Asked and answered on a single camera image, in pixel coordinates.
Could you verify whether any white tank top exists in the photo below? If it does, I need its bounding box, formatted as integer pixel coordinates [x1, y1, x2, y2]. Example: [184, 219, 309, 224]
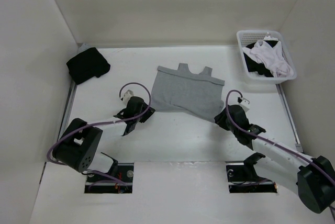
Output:
[243, 37, 293, 77]

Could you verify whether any grey tank top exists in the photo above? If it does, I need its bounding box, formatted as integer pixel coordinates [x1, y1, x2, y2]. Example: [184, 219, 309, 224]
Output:
[151, 63, 225, 122]

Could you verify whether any black tank top in basket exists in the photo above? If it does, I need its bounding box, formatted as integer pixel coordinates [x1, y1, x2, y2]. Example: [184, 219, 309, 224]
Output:
[243, 40, 278, 77]

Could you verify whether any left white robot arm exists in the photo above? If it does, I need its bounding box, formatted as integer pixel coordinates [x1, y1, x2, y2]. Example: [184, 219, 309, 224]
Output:
[51, 96, 155, 182]

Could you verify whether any folded black tank top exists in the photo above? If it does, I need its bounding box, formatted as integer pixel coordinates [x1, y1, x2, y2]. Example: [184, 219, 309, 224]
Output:
[66, 47, 111, 85]

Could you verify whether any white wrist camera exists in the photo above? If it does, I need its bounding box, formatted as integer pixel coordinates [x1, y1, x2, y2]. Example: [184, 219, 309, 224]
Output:
[237, 97, 251, 112]
[121, 90, 134, 105]

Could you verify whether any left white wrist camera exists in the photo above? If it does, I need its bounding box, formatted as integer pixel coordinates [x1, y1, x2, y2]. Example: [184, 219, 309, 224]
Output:
[121, 90, 134, 105]

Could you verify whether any white plastic basket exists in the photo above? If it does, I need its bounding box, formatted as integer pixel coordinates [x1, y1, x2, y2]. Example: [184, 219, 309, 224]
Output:
[236, 30, 297, 84]

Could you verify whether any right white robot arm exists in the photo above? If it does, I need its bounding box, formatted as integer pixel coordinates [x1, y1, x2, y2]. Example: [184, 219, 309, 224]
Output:
[214, 105, 334, 214]

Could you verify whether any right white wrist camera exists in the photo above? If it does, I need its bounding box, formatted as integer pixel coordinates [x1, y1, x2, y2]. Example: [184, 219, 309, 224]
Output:
[237, 97, 251, 112]

